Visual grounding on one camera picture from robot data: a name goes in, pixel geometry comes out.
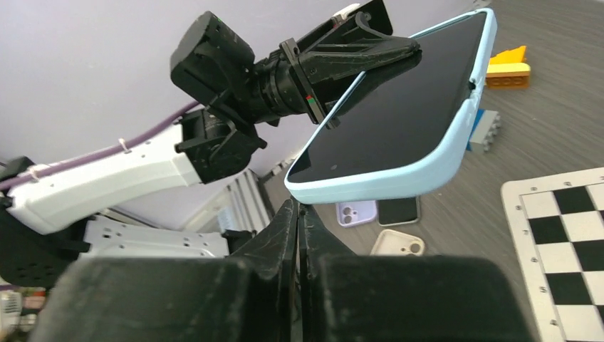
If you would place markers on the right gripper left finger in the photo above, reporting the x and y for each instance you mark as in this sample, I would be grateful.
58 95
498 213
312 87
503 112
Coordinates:
247 296

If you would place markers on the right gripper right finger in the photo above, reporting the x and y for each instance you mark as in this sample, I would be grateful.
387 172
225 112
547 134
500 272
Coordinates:
347 297

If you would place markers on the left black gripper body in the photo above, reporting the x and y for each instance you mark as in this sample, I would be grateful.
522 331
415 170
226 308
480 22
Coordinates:
288 82

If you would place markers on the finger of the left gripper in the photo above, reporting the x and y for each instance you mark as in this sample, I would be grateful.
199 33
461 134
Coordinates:
367 55
359 23

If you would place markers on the cream phone case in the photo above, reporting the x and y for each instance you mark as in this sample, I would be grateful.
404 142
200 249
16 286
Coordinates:
391 242

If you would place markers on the lavender phone case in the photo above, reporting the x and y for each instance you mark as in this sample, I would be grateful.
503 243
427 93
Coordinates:
350 214

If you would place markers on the phone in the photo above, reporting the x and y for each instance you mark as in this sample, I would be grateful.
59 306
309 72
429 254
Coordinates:
392 212
401 130

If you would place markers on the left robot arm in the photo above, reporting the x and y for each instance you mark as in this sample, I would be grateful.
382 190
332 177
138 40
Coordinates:
47 210

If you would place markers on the yellow orange brick stack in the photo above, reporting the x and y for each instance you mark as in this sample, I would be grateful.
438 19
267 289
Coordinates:
509 70

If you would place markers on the green blue brick stack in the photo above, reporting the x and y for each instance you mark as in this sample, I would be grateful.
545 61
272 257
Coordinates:
485 128

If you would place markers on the black white checkerboard mat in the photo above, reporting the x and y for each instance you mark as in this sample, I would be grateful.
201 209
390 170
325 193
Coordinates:
556 223

